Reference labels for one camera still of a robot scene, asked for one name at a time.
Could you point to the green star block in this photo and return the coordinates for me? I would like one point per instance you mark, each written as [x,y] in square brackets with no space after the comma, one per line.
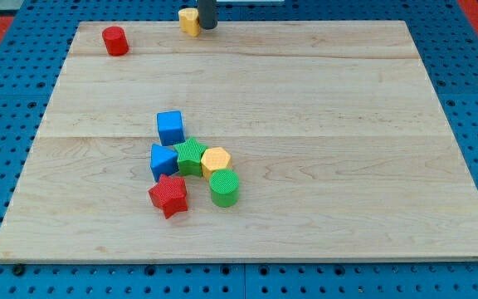
[190,153]

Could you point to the blue cube block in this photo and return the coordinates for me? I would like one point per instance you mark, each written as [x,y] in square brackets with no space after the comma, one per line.
[170,127]

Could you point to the red star block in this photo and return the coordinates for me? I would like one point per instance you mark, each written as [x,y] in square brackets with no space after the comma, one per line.
[170,195]

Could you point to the yellow hexagon block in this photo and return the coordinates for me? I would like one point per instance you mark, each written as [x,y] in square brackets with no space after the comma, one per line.
[214,159]

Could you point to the blue triangle block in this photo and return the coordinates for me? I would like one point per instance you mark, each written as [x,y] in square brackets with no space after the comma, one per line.
[163,160]

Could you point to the green cylinder block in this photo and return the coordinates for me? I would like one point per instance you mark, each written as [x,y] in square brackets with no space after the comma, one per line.
[224,185]

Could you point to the red cylinder block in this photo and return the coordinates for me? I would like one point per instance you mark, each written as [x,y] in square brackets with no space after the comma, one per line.
[115,41]

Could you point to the yellow heart block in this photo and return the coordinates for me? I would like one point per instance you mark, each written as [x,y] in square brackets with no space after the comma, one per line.
[189,21]

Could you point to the wooden board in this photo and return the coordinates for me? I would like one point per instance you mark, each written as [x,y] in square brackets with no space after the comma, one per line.
[341,145]

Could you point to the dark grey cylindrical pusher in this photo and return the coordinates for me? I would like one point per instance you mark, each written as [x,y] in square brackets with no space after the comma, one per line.
[207,11]

